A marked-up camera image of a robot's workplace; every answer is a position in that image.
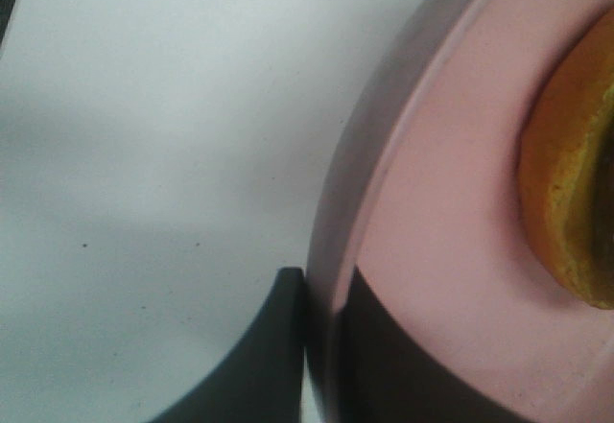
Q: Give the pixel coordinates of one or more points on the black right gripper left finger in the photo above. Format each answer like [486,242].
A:
[260,379]

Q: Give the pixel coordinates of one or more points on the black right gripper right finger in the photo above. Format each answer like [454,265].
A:
[432,351]

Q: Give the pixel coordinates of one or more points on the pink round plate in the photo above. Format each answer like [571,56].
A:
[425,180]

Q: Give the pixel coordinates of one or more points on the burger with lettuce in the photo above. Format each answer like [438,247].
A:
[565,171]

